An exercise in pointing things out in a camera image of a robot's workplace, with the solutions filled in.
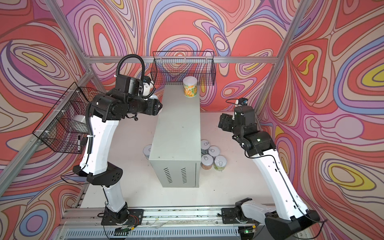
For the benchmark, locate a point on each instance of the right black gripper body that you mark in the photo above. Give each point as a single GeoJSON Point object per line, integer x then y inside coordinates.
{"type": "Point", "coordinates": [229, 125]}

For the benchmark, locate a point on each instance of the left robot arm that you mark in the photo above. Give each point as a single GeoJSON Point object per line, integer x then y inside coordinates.
{"type": "Point", "coordinates": [130, 97]}

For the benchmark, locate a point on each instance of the black wire basket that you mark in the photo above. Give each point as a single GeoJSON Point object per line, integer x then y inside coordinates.
{"type": "Point", "coordinates": [57, 130]}
{"type": "Point", "coordinates": [171, 67]}

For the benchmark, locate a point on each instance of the black wire basket rear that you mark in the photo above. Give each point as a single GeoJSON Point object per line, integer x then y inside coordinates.
{"type": "Point", "coordinates": [171, 67]}

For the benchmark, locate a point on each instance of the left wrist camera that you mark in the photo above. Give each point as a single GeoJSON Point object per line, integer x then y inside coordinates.
{"type": "Point", "coordinates": [129, 85]}

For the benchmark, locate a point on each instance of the green labelled can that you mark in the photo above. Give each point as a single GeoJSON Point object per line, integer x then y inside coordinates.
{"type": "Point", "coordinates": [220, 163]}

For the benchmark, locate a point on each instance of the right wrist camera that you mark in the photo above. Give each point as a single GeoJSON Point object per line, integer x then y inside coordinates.
{"type": "Point", "coordinates": [241, 102]}

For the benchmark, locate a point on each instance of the white grey can right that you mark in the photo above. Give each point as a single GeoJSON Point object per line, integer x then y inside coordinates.
{"type": "Point", "coordinates": [214, 151]}

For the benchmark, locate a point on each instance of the teal can left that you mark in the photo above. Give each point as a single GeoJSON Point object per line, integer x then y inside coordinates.
{"type": "Point", "coordinates": [147, 151]}

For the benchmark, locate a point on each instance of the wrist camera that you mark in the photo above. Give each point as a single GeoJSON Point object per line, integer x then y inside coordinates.
{"type": "Point", "coordinates": [129, 85]}
{"type": "Point", "coordinates": [241, 102]}

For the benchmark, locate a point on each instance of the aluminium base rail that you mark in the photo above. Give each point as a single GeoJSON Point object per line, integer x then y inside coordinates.
{"type": "Point", "coordinates": [154, 217]}

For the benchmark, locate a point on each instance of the green circuit board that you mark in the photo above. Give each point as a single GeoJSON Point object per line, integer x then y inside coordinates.
{"type": "Point", "coordinates": [248, 230]}
{"type": "Point", "coordinates": [122, 231]}

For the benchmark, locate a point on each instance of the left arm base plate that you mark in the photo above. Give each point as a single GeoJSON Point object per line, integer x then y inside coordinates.
{"type": "Point", "coordinates": [130, 217]}

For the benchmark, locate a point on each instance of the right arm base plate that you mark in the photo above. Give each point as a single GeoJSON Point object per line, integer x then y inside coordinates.
{"type": "Point", "coordinates": [232, 216]}

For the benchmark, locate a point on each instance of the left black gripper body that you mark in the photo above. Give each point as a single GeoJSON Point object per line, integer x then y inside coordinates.
{"type": "Point", "coordinates": [148, 107]}

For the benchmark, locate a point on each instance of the black marker pen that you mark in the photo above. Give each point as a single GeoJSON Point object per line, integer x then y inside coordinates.
{"type": "Point", "coordinates": [79, 147]}

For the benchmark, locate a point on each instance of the orange red labelled can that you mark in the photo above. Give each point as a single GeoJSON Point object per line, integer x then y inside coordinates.
{"type": "Point", "coordinates": [207, 162]}

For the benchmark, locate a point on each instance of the blue grey can right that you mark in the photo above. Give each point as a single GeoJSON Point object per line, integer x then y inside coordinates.
{"type": "Point", "coordinates": [205, 145]}

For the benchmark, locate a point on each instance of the black wire basket left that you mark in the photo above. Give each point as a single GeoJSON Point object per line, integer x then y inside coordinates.
{"type": "Point", "coordinates": [57, 130]}

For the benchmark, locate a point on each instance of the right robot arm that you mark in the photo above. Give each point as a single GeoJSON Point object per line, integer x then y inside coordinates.
{"type": "Point", "coordinates": [290, 214]}

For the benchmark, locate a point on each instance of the green circuit board left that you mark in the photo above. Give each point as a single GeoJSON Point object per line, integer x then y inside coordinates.
{"type": "Point", "coordinates": [122, 231]}

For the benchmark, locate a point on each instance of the green circuit board right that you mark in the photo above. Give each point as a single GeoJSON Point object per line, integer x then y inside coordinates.
{"type": "Point", "coordinates": [248, 230]}

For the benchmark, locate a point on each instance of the orange green lidded can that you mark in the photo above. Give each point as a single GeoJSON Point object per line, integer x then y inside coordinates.
{"type": "Point", "coordinates": [190, 86]}

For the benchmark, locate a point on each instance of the pink labelled can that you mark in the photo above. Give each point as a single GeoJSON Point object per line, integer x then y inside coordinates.
{"type": "Point", "coordinates": [149, 89]}

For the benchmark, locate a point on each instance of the grey metal cabinet counter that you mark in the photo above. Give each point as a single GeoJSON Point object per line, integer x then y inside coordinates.
{"type": "Point", "coordinates": [176, 148]}

